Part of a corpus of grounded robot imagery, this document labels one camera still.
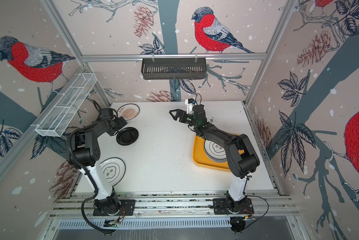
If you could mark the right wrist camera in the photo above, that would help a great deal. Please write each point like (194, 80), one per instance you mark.
(189, 106)

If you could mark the black wire wall basket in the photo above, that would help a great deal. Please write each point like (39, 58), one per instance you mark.
(174, 68)

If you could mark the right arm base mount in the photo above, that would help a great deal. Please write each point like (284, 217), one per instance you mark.
(227, 206)

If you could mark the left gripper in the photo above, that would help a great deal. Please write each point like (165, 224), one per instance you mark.
(121, 122)

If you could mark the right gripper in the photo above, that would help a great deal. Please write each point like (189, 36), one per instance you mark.
(181, 115)

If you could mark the white plate grey emblem back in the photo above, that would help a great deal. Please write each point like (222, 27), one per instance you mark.
(215, 152)

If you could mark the orange sunburst plate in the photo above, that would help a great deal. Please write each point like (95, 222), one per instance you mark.
(128, 111)

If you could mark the white plate grey emblem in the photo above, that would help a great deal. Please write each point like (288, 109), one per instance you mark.
(215, 152)
(114, 170)

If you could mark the white plate grey emblem front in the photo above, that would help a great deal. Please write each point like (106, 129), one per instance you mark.
(114, 170)

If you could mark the small black plate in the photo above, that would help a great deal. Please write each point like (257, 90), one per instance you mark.
(127, 136)

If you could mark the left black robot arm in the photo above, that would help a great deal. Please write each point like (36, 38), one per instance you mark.
(84, 152)

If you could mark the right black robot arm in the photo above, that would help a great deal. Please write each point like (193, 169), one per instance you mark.
(240, 154)

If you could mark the white mesh wall shelf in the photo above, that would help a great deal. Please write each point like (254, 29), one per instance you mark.
(68, 102)

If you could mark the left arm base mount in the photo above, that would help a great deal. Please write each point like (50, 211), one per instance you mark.
(105, 208)

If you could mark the yellow plastic bin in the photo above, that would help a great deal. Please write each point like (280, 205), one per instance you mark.
(200, 158)

